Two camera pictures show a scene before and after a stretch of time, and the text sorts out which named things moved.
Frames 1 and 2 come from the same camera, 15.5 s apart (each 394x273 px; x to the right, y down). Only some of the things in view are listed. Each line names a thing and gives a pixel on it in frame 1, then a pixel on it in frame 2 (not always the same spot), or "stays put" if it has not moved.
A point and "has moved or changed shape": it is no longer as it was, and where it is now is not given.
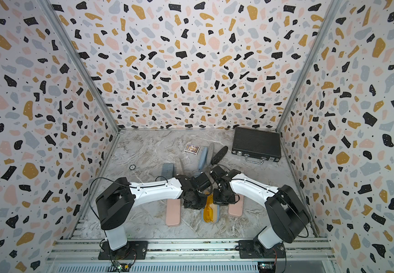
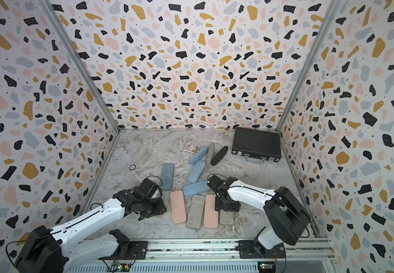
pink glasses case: x=236 y=210 has moved or changed shape
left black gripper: x=204 y=197 -> x=160 y=208
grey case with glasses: x=210 y=153 stays put
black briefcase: x=257 y=145 stays put
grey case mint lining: x=168 y=170 stays put
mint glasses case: x=181 y=171 -> x=196 y=213
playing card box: x=191 y=149 stays put
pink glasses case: x=173 y=212 has moved or changed shape
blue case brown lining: x=202 y=158 has moved or changed shape
